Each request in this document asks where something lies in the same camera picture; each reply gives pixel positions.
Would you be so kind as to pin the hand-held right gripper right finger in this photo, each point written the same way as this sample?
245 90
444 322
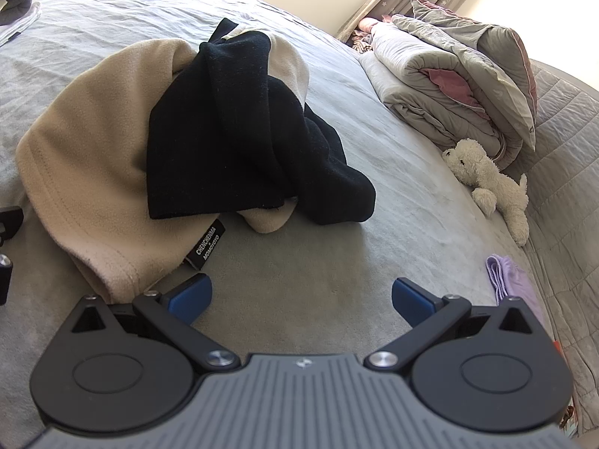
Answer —
412 299

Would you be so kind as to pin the pink pillow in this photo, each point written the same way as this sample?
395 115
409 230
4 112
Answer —
374 24

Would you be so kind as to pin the white plush dog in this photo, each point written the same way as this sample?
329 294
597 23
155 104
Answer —
500 187

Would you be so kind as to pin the folded grey quilt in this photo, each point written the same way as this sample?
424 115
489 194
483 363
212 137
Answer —
421 84

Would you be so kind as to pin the grey bed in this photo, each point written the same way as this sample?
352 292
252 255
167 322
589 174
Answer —
327 266

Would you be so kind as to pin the purple cloth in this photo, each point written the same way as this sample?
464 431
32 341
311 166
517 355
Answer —
507 276

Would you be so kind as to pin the white folded cloth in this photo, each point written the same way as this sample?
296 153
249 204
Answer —
18 23

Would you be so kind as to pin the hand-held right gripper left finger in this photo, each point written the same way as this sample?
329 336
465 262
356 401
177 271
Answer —
192 297

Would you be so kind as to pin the striped cloth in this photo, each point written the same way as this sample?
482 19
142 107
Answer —
361 42

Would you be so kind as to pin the grey quilted headboard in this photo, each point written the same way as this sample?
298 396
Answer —
571 196

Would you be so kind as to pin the folded grey duvet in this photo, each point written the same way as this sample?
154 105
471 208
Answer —
500 56

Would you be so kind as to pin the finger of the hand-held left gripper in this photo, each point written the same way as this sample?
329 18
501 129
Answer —
11 220
4 280

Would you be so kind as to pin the black garment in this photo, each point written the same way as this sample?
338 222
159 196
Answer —
93 149

